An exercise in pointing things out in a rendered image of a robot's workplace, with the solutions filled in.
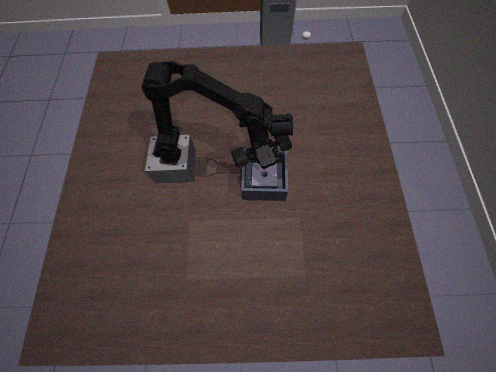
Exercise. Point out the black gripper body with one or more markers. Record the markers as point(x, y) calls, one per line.
point(240, 157)

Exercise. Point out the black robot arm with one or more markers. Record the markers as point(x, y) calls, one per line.
point(251, 110)

